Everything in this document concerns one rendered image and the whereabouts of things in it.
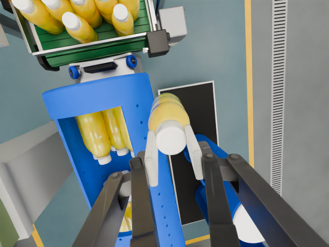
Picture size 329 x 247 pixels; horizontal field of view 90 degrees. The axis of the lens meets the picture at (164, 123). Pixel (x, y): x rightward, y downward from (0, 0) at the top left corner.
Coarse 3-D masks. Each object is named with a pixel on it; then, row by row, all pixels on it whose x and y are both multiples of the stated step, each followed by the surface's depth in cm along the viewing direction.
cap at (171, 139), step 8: (160, 128) 21; (168, 128) 20; (176, 128) 20; (160, 136) 20; (168, 136) 20; (176, 136) 20; (184, 136) 20; (160, 144) 20; (168, 144) 20; (176, 144) 20; (184, 144) 20; (168, 152) 21; (176, 152) 21
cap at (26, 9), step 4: (12, 0) 41; (16, 0) 41; (20, 0) 41; (24, 0) 41; (28, 0) 42; (16, 4) 41; (20, 4) 41; (24, 4) 42; (28, 4) 42; (20, 8) 42; (24, 8) 42; (28, 8) 42
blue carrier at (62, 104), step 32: (64, 96) 34; (96, 96) 35; (128, 96) 38; (64, 128) 49; (128, 128) 39; (96, 160) 61; (128, 160) 68; (160, 160) 47; (96, 192) 59; (160, 192) 47; (160, 224) 47
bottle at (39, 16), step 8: (32, 0) 43; (40, 0) 47; (32, 8) 44; (40, 8) 45; (24, 16) 45; (32, 16) 45; (40, 16) 46; (48, 16) 48; (40, 24) 48; (48, 24) 50; (56, 24) 53; (56, 32) 57
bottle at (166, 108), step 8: (160, 96) 33; (168, 96) 31; (176, 96) 36; (152, 104) 34; (160, 104) 26; (168, 104) 25; (176, 104) 26; (152, 112) 25; (160, 112) 23; (168, 112) 23; (176, 112) 23; (184, 112) 24; (152, 120) 24; (160, 120) 22; (168, 120) 22; (176, 120) 22; (184, 120) 23; (152, 128) 23; (184, 128) 22
